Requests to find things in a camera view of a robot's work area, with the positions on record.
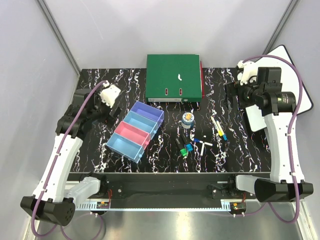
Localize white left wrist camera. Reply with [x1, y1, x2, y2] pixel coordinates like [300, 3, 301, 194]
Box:
[100, 81, 121, 109]

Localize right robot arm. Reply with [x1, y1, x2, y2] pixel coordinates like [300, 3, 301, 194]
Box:
[225, 81, 314, 203]

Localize pink drawer box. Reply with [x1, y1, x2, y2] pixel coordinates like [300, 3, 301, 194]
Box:
[114, 121, 151, 149]

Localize yellow capped white marker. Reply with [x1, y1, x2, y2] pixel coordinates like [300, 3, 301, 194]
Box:
[210, 116, 223, 137]

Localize white whiteboard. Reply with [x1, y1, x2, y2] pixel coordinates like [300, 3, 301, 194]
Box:
[245, 45, 314, 132]

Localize blue capped white marker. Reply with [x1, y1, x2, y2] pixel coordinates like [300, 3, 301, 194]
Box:
[216, 121, 228, 141]

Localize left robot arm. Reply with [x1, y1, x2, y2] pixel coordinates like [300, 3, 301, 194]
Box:
[20, 85, 121, 227]

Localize blue cap black highlighter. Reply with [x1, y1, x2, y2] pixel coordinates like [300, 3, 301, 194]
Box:
[181, 134, 193, 152]

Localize black cap white pen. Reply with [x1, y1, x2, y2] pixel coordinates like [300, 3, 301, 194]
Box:
[199, 140, 213, 156]

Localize green cap black highlighter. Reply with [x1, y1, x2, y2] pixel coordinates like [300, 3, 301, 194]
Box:
[174, 138, 188, 157]

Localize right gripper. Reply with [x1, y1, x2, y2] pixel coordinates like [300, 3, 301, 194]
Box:
[223, 75, 263, 111]

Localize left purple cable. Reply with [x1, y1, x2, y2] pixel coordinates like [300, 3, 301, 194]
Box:
[30, 80, 109, 238]

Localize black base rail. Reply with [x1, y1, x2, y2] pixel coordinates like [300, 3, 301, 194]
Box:
[63, 172, 273, 210]

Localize round blue tape tin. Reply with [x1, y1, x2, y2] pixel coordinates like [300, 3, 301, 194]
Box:
[181, 112, 195, 129]

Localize green ring binder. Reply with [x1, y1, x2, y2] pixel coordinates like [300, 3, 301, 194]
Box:
[145, 54, 203, 103]

